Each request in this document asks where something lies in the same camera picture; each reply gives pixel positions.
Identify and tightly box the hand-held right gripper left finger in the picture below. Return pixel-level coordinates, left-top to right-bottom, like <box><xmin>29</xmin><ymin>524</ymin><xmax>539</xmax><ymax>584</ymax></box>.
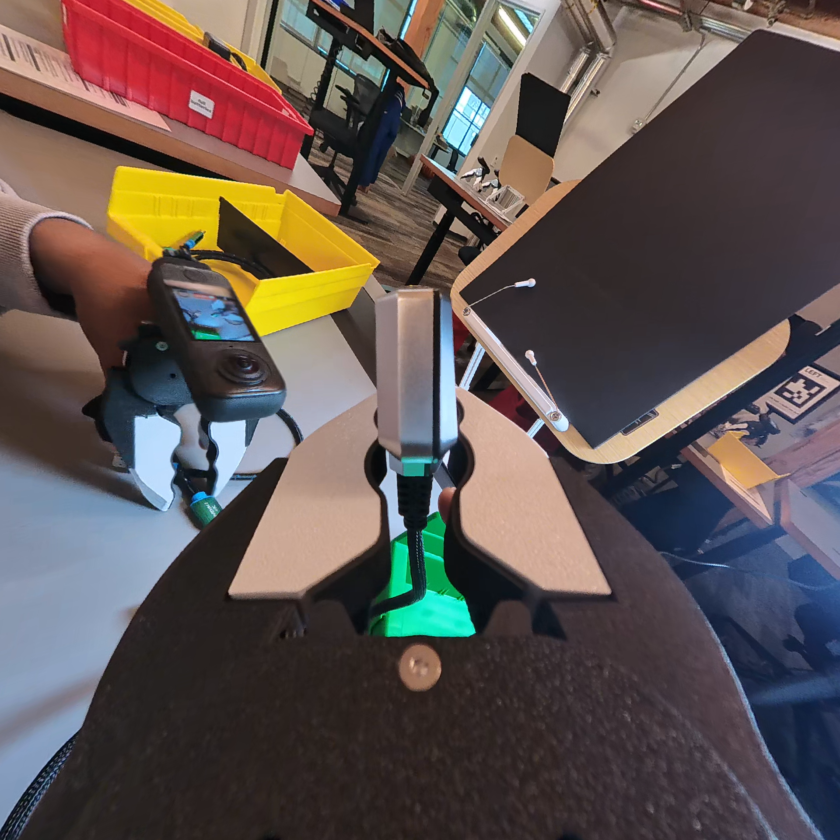
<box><xmin>226</xmin><ymin>392</ymin><xmax>395</xmax><ymax>601</ymax></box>

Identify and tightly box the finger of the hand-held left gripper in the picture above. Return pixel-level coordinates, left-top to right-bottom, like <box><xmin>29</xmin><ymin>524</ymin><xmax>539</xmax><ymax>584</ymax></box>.
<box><xmin>209</xmin><ymin>417</ymin><xmax>261</xmax><ymax>501</ymax></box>
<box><xmin>126</xmin><ymin>412</ymin><xmax>182</xmax><ymax>513</ymax></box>

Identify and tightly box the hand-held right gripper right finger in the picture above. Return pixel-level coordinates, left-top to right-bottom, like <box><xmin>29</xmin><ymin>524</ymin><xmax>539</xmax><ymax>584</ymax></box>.
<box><xmin>444</xmin><ymin>390</ymin><xmax>615</xmax><ymax>601</ymax></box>

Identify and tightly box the yellow plastic bin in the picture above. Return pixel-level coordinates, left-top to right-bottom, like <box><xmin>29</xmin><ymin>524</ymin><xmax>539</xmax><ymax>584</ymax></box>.
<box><xmin>106</xmin><ymin>165</ymin><xmax>382</xmax><ymax>336</ymax></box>

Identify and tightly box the black braided cable silver plug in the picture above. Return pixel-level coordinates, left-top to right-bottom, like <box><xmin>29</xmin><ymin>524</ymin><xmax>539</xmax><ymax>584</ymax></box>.
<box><xmin>0</xmin><ymin>469</ymin><xmax>439</xmax><ymax>840</ymax></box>

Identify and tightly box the green plastic bin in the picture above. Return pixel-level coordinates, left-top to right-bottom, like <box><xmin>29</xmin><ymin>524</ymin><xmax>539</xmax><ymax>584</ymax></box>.
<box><xmin>367</xmin><ymin>512</ymin><xmax>476</xmax><ymax>637</ymax></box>

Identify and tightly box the black hdmi switch box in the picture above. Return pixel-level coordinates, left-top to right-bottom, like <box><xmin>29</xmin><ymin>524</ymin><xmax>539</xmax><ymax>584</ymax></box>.
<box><xmin>374</xmin><ymin>287</ymin><xmax>458</xmax><ymax>476</ymax></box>

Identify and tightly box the person's left forearm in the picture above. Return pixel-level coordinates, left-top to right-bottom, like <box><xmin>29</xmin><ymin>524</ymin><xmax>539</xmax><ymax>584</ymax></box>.
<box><xmin>0</xmin><ymin>180</ymin><xmax>93</xmax><ymax>316</ymax></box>

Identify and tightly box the person's left hand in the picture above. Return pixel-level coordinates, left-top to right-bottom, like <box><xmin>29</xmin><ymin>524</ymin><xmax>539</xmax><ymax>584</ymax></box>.
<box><xmin>28</xmin><ymin>220</ymin><xmax>160</xmax><ymax>376</ymax></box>

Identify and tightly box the black bin divider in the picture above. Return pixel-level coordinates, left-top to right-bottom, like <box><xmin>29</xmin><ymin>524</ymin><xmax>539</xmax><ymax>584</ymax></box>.
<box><xmin>218</xmin><ymin>197</ymin><xmax>316</xmax><ymax>275</ymax></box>

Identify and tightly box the light wooden table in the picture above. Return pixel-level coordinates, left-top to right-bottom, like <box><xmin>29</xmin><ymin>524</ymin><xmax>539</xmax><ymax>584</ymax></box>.
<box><xmin>0</xmin><ymin>62</ymin><xmax>343</xmax><ymax>216</ymax></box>

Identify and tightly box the yellow folded card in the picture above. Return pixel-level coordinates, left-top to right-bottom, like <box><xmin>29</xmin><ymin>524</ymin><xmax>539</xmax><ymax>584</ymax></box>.
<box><xmin>707</xmin><ymin>430</ymin><xmax>791</xmax><ymax>492</ymax></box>

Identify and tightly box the black office chair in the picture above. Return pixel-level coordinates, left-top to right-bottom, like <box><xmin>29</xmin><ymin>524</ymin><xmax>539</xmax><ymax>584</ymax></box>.
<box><xmin>308</xmin><ymin>73</ymin><xmax>383</xmax><ymax>194</ymax></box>

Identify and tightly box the blue hanging jacket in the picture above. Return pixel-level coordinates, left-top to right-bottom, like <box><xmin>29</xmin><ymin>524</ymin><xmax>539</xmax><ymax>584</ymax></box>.
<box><xmin>357</xmin><ymin>88</ymin><xmax>406</xmax><ymax>188</ymax></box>

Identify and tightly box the red bin white label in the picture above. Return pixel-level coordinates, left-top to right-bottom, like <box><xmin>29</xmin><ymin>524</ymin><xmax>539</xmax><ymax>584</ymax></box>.
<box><xmin>61</xmin><ymin>0</ymin><xmax>315</xmax><ymax>170</ymax></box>

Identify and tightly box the black wood-rimmed board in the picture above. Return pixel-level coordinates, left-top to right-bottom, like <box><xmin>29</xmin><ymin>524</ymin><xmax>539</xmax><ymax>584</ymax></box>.
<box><xmin>451</xmin><ymin>29</ymin><xmax>840</xmax><ymax>466</ymax></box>
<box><xmin>499</xmin><ymin>72</ymin><xmax>573</xmax><ymax>201</ymax></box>

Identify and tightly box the wooden top office desk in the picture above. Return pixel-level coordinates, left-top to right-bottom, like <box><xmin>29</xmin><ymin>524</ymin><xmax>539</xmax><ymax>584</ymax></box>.
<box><xmin>407</xmin><ymin>154</ymin><xmax>526</xmax><ymax>286</ymax></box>
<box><xmin>305</xmin><ymin>0</ymin><xmax>439</xmax><ymax>217</ymax></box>

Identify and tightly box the framed black white poster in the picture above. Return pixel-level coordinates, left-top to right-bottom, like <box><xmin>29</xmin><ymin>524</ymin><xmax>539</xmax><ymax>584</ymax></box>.
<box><xmin>766</xmin><ymin>364</ymin><xmax>840</xmax><ymax>422</ymax></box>

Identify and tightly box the white printed paper sheet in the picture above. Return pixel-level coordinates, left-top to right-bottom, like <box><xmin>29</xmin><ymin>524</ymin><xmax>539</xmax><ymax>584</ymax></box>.
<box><xmin>0</xmin><ymin>26</ymin><xmax>173</xmax><ymax>132</ymax></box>

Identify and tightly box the yellow storage tray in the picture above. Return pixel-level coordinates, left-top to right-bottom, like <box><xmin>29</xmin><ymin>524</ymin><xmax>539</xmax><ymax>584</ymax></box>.
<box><xmin>125</xmin><ymin>0</ymin><xmax>280</xmax><ymax>89</ymax></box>

